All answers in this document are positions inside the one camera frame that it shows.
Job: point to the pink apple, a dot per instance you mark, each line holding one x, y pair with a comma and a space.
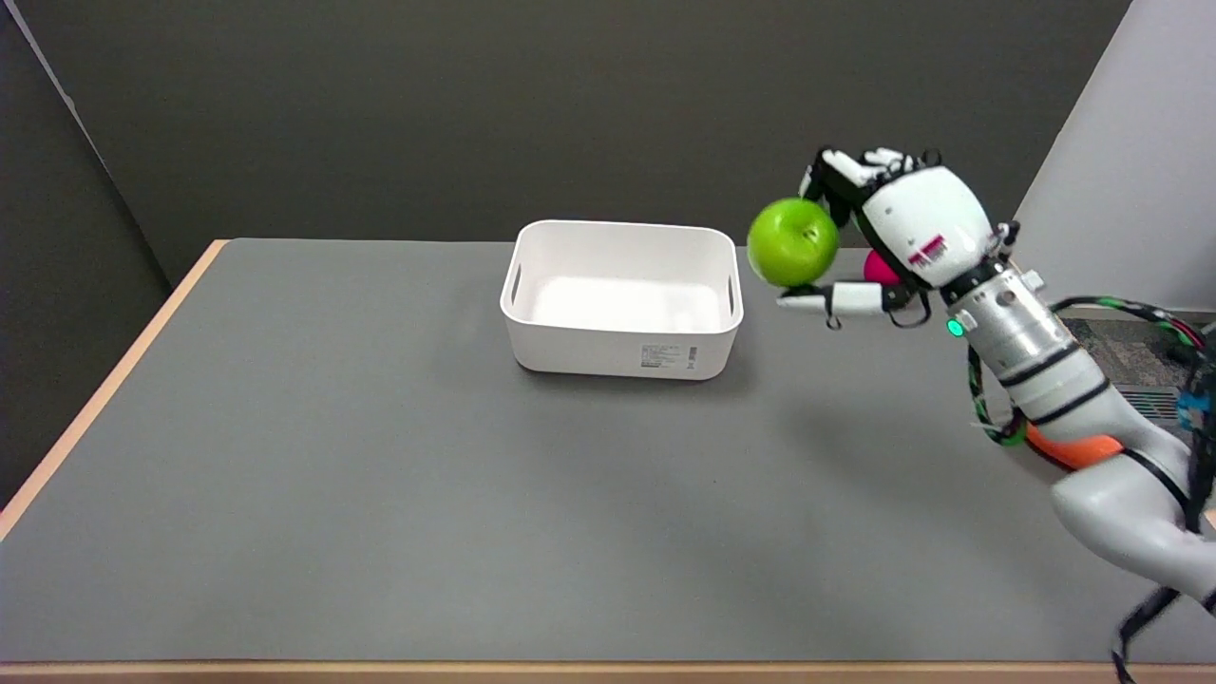
878, 270

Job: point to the green apple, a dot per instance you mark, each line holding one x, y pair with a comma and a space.
792, 242

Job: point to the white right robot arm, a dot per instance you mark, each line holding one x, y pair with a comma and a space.
1073, 399

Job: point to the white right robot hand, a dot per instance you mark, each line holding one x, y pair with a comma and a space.
914, 228

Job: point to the orange fruit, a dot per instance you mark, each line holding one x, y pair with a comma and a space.
1073, 448

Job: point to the white plastic bin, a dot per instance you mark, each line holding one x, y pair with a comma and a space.
622, 299

